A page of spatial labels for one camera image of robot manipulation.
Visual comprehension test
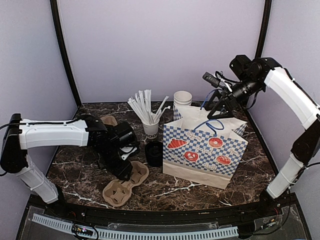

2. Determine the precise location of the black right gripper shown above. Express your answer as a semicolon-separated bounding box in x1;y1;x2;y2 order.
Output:
205;75;264;120

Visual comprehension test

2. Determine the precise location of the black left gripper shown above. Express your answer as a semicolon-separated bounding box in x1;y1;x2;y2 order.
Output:
96;142;133;182

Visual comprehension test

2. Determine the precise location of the brown cardboard cup carrier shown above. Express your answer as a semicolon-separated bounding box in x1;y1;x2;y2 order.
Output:
102;161;150;208
100;115;118;127

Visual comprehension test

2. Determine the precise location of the blue checkered paper bag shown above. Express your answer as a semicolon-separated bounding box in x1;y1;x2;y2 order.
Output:
162;103;248;189

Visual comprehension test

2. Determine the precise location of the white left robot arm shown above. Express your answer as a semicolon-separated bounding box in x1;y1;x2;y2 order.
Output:
0;113;139;218

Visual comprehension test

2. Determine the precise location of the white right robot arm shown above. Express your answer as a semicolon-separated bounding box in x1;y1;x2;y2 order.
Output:
204;54;320;217

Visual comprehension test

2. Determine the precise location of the stack of white paper cups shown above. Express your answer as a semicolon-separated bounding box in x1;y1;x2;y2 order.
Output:
173;90;193;120

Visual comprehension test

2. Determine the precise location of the stack of black lids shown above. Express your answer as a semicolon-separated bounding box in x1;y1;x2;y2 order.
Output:
144;141;163;167

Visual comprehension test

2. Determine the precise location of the white cup holding straws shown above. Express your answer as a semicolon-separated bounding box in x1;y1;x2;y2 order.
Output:
142;120;159;140

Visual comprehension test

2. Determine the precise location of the white wrapped straws bundle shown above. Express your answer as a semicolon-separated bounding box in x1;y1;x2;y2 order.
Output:
127;89;171;125

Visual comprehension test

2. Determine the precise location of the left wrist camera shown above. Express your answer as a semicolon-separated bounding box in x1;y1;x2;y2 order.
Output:
119;145;140;161

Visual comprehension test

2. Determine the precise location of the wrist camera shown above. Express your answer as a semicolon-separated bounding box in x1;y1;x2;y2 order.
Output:
119;145;140;161
202;71;235;92

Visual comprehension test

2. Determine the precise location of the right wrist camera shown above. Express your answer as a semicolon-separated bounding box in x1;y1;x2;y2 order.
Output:
202;71;235;92

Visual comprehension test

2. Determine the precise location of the white slotted cable duct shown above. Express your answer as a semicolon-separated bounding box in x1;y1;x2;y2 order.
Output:
31;213;239;240

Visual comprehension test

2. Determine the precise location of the black vertical frame post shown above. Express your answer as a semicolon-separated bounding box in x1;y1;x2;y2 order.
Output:
254;0;272;58

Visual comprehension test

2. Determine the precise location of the black front rail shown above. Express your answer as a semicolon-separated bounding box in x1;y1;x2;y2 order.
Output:
39;199;284;226

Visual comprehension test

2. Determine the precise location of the black left frame post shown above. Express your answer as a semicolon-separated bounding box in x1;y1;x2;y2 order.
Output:
49;0;82;108

